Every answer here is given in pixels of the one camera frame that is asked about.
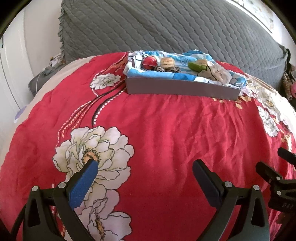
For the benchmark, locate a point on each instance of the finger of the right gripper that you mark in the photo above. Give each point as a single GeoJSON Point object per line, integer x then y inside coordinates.
{"type": "Point", "coordinates": [287, 155]}
{"type": "Point", "coordinates": [267, 173]}

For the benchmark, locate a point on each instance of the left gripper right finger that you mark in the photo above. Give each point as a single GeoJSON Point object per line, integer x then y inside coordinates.
{"type": "Point", "coordinates": [252, 220]}

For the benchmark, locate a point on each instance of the blue striped Doraemon cloth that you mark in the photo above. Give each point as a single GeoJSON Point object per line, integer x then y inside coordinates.
{"type": "Point", "coordinates": [134, 68]}

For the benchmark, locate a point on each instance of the red floral quilt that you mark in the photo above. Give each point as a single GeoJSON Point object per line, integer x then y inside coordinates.
{"type": "Point", "coordinates": [145, 145]}

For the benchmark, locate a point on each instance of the grey bag on floor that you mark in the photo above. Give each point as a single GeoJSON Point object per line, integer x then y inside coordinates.
{"type": "Point", "coordinates": [38, 81]}

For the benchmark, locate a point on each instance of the purple white round object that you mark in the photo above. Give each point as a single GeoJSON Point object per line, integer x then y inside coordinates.
{"type": "Point", "coordinates": [17, 116]}

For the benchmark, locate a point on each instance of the white wardrobe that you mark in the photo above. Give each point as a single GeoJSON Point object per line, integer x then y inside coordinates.
{"type": "Point", "coordinates": [15, 72]}

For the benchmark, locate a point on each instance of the pink packaged rice cracker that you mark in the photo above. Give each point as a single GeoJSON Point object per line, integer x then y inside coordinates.
{"type": "Point", "coordinates": [204, 62]}

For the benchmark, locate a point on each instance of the red surprise egg toy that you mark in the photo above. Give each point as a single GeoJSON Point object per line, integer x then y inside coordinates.
{"type": "Point", "coordinates": [149, 63]}

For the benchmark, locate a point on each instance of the grey shallow tray box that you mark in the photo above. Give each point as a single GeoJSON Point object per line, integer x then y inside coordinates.
{"type": "Point", "coordinates": [180, 87]}

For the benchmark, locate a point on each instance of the yellow packaged rice cracker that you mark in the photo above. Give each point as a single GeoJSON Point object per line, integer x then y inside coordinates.
{"type": "Point", "coordinates": [167, 62]}

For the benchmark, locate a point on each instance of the clutter pile at bedside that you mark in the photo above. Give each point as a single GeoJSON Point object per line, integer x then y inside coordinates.
{"type": "Point", "coordinates": [288, 78]}

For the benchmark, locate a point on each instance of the green fuzzy scrunchie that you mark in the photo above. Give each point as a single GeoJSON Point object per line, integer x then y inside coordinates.
{"type": "Point", "coordinates": [194, 66]}

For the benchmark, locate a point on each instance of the leopard print scrunchie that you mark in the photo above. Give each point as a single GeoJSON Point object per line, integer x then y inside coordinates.
{"type": "Point", "coordinates": [174, 69]}

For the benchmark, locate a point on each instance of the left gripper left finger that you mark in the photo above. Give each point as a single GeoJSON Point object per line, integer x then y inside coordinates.
{"type": "Point", "coordinates": [39, 222]}

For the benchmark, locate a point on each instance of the beige sheer scrunchie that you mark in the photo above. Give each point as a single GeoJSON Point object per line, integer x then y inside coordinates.
{"type": "Point", "coordinates": [216, 73]}

